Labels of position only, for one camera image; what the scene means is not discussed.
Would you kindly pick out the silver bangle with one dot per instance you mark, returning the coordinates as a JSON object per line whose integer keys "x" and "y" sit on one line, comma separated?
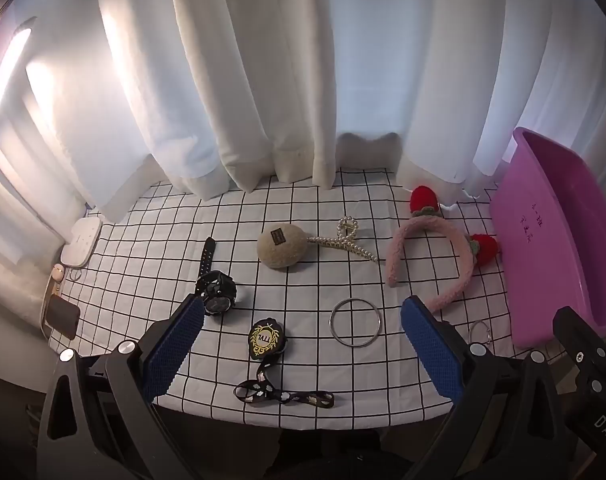
{"x": 334, "y": 327}

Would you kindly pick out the black wrist watch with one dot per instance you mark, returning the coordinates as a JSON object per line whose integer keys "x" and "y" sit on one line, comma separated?
{"x": 215, "y": 290}

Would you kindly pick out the brown leather pouch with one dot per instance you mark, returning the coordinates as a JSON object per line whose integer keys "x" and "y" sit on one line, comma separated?
{"x": 63, "y": 317}

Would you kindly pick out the white curtain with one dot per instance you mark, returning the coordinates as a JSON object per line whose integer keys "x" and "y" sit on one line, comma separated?
{"x": 303, "y": 70}

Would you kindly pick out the white light bar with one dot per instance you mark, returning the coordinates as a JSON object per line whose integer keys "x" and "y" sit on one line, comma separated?
{"x": 10, "y": 70}

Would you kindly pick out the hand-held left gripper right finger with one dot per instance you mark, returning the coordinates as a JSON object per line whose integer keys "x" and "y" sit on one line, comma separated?
{"x": 430, "y": 352}

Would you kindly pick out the black white checked tablecloth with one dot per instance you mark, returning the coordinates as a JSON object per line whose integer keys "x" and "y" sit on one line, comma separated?
{"x": 303, "y": 280}

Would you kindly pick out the black gold emblem badge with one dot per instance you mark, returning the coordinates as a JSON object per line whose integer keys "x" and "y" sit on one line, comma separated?
{"x": 267, "y": 340}

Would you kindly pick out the black floral ribbon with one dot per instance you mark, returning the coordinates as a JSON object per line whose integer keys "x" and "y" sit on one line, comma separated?
{"x": 283, "y": 397}

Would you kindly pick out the pearl hair claw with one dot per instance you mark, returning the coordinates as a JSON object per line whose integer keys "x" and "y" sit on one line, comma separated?
{"x": 345, "y": 245}

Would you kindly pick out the pink strawberry plush headband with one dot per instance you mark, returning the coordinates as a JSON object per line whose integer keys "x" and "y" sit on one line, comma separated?
{"x": 433, "y": 245}

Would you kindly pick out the pink plastic bin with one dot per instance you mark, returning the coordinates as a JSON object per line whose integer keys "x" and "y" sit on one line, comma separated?
{"x": 543, "y": 245}

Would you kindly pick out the beige plush pom hair clip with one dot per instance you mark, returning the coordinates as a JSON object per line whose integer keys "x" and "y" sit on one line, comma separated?
{"x": 282, "y": 249}

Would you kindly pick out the white plastic box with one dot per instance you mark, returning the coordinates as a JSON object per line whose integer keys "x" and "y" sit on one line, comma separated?
{"x": 82, "y": 242}

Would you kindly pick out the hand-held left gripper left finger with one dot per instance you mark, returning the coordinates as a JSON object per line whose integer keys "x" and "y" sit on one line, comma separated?
{"x": 175, "y": 352}

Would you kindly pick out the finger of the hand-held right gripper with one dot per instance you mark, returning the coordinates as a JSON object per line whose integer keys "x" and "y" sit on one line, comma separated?
{"x": 585, "y": 342}

